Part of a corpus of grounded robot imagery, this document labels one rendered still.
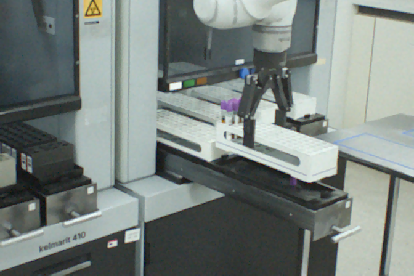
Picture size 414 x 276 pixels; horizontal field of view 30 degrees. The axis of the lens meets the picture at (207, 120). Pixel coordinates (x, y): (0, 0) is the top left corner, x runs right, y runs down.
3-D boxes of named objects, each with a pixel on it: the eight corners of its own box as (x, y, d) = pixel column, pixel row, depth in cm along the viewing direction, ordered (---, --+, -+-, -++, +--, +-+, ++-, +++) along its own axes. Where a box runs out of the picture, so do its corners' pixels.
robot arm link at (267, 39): (300, 24, 175) (298, 50, 176) (270, 19, 181) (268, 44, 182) (273, 28, 168) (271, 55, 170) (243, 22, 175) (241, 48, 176)
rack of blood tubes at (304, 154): (214, 145, 188) (215, 121, 186) (242, 138, 195) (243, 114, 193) (308, 182, 168) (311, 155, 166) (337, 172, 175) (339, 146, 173)
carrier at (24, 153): (64, 164, 184) (64, 140, 183) (69, 166, 183) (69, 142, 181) (21, 174, 177) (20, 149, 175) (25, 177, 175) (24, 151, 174)
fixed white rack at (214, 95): (189, 109, 240) (190, 90, 238) (212, 104, 246) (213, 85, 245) (259, 133, 219) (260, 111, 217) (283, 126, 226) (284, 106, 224)
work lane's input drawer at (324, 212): (120, 158, 215) (120, 127, 212) (158, 148, 224) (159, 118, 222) (328, 249, 165) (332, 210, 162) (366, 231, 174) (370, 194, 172)
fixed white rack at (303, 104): (223, 101, 250) (225, 82, 248) (245, 97, 257) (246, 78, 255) (294, 123, 229) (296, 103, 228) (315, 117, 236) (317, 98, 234)
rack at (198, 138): (133, 136, 212) (133, 114, 210) (161, 130, 218) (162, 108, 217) (209, 166, 191) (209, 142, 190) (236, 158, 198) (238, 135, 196)
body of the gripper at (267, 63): (270, 53, 171) (267, 93, 173) (294, 49, 176) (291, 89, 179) (245, 47, 176) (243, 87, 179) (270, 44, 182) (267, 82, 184)
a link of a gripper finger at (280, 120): (275, 109, 185) (276, 108, 186) (273, 137, 187) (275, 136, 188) (284, 111, 183) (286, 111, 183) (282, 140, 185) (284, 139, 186)
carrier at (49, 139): (53, 158, 187) (53, 135, 186) (58, 161, 186) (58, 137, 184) (11, 169, 180) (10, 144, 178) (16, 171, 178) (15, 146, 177)
